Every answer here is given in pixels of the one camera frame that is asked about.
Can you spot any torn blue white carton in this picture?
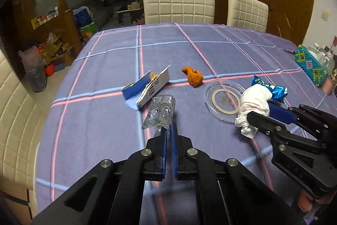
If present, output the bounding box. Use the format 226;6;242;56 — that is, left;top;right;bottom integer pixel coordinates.
122;65;171;111

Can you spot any purple plaid tablecloth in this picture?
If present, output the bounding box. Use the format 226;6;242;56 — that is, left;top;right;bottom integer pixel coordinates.
34;22;337;225

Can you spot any beaded tissue box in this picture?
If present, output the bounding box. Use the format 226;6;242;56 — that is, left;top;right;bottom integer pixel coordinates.
294;46;329;88

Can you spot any grey sofa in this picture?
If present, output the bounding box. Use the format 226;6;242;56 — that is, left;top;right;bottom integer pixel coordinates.
74;0;124;30

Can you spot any grey plastic bag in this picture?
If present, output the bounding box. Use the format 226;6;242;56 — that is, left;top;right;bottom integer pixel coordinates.
19;46;47;92

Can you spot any orange peel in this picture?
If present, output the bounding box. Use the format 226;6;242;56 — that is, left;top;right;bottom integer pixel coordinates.
182;66;204;88

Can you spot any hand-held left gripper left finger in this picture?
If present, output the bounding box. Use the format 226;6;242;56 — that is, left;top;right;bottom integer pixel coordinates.
32;128;169;225

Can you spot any person's right hand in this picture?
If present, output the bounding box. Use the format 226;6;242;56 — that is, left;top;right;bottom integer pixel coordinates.
299;189;337;215

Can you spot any blue foil wrapper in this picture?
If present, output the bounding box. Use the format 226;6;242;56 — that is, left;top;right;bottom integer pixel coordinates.
250;75;287;104

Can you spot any pile of cardboard boxes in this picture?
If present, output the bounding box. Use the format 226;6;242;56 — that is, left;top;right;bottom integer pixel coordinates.
39;35;74;70

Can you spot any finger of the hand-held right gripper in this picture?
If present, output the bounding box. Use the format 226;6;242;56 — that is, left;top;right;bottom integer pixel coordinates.
269;104;325;140
247;111;283;136

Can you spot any orange bucket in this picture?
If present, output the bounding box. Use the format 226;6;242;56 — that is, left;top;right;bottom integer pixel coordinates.
44;63;56;76

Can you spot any wooden partition cabinet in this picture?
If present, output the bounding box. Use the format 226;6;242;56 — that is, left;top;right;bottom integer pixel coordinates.
11;9;82;67

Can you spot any pink cup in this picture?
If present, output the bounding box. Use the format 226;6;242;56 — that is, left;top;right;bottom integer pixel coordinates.
324;75;336;95

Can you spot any clear round lid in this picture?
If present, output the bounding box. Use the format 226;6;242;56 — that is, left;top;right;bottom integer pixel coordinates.
205;79;249;120

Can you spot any blue bag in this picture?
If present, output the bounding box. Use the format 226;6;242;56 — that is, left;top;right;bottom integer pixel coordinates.
74;6;91;28

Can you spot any white tissue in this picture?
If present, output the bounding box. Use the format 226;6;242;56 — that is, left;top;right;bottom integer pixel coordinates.
235;83;273;139

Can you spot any clear glass container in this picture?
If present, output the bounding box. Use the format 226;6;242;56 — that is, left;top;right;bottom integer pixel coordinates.
307;43;334;62

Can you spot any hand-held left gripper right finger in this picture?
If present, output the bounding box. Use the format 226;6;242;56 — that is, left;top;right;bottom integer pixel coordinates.
171;124;301;225

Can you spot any dark coffee table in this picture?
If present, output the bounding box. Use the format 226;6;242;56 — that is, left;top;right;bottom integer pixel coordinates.
117;2;144;21

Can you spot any large cream quilted chair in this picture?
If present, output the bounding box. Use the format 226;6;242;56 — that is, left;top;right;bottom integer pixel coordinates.
0;43;40;189

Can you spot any clear plastic wrapper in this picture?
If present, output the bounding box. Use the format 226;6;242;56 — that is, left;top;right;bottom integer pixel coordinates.
142;94;176;136

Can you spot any colourful shopping bag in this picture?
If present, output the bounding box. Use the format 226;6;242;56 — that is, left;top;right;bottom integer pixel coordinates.
80;22;98;42

